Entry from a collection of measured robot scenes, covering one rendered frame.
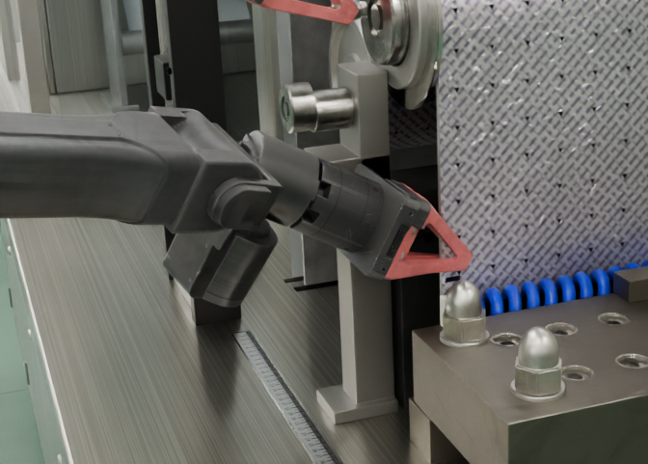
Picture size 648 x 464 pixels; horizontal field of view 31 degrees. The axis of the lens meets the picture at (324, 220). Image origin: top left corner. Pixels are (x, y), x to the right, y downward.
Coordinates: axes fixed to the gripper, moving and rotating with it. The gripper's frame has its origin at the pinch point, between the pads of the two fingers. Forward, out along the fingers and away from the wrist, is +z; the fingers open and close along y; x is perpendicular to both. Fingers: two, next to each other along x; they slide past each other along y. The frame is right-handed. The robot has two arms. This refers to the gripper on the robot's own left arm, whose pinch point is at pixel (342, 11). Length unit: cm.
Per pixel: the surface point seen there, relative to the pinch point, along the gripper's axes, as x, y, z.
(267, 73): -6, -68, 17
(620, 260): -4.3, 6.7, 29.8
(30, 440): -111, -183, 49
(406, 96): -2.9, 2.7, 7.4
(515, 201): -5.1, 7.4, 18.1
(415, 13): 2.3, 6.9, 2.6
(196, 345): -33.9, -21.4, 12.7
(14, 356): -110, -235, 47
